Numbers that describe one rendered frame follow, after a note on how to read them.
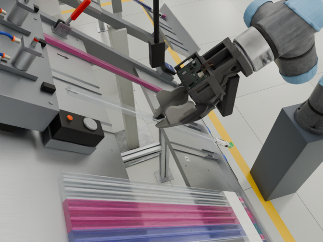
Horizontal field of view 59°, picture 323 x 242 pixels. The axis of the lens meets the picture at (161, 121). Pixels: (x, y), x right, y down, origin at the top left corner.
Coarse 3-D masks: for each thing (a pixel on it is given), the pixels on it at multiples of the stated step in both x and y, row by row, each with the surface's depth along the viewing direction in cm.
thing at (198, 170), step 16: (160, 80) 94; (160, 128) 73; (192, 128) 85; (176, 144) 71; (192, 144) 78; (176, 160) 67; (192, 160) 72; (208, 160) 78; (192, 176) 66; (208, 176) 72; (224, 176) 79
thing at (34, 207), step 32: (64, 64) 60; (64, 96) 53; (0, 160) 35; (32, 160) 38; (64, 160) 42; (96, 160) 47; (0, 192) 33; (32, 192) 35; (0, 224) 30; (32, 224) 33; (64, 224) 35
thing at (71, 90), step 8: (72, 88) 45; (80, 88) 46; (80, 96) 46; (88, 96) 47; (96, 96) 48; (104, 104) 49; (112, 104) 50; (120, 104) 52; (128, 112) 53; (136, 112) 54; (144, 112) 56; (152, 120) 58; (160, 120) 59; (176, 128) 63; (184, 128) 65; (200, 136) 69; (208, 136) 72
